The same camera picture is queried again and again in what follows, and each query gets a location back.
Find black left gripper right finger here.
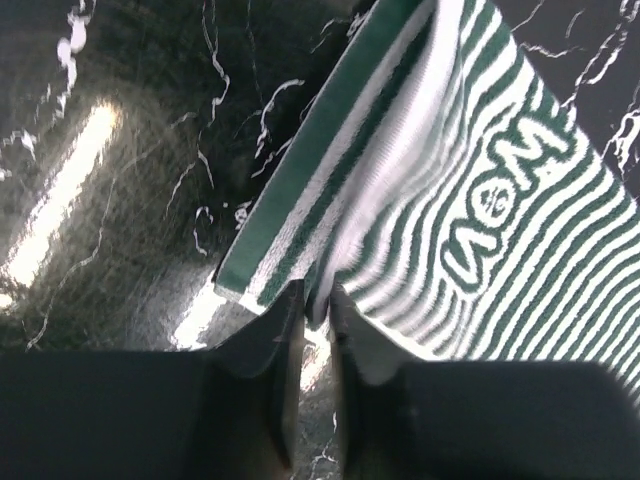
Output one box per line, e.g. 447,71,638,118
329,288,639,479

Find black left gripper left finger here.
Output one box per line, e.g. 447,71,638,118
1,281,304,479

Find green white striped towel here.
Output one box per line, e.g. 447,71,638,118
214,1,639,396

